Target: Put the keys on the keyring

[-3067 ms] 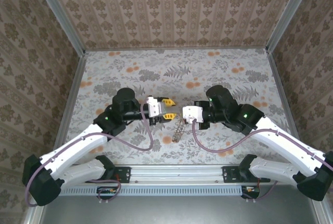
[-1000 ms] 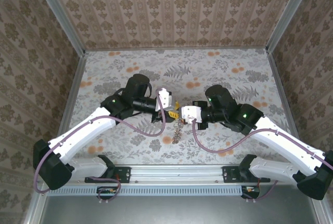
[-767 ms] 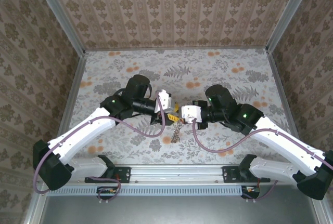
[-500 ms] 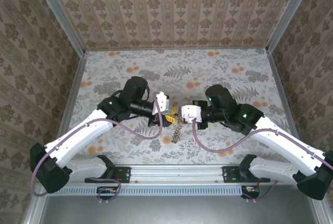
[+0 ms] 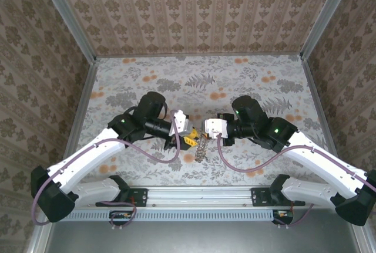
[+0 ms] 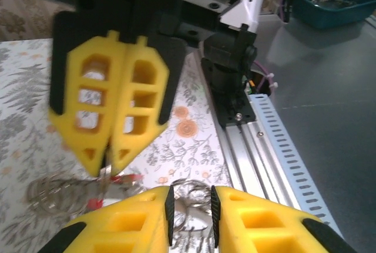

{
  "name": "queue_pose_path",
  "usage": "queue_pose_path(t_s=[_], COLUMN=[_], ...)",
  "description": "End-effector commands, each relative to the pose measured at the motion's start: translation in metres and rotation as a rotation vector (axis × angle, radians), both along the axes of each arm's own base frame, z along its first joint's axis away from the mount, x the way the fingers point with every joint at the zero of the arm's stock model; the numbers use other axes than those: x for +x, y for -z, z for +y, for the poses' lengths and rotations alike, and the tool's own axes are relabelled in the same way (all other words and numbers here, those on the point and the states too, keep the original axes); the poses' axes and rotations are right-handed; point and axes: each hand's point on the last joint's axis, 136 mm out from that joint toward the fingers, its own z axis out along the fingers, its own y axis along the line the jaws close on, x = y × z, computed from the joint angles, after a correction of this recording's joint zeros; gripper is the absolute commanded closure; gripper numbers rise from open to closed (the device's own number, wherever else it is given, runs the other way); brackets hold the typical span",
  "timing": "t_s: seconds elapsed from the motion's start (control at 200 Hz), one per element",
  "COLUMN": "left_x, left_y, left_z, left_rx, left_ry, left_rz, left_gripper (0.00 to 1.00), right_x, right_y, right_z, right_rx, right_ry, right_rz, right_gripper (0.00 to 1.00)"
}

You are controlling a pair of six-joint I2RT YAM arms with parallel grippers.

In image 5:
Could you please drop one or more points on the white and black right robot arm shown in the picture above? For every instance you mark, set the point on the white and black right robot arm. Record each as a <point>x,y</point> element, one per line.
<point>317,162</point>

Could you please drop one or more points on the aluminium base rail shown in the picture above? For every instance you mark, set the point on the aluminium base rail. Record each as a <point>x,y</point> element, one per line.
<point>199,195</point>

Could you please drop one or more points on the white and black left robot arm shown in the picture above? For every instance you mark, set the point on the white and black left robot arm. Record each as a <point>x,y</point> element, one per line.
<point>88,156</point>

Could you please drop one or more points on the aluminium frame bar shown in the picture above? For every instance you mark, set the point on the aluminium frame bar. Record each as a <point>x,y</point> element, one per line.
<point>39,238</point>
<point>365,241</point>

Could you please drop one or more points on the aluminium table side bar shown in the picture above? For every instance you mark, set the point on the aluminium table side bar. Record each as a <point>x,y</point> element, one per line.
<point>315,103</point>
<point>85,103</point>

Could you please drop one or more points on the aluminium table end bar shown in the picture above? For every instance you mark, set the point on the aluminium table end bar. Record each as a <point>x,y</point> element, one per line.
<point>199,55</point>

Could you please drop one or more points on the aluminium frame post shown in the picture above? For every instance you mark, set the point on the aluminium frame post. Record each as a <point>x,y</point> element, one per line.
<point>329,15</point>
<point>66,18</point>

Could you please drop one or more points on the floral patterned table cover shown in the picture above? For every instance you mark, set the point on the floral patterned table cover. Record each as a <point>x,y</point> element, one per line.
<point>191,71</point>

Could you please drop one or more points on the grey metal sheet panel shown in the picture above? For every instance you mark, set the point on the grey metal sheet panel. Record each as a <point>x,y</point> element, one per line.
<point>205,238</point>

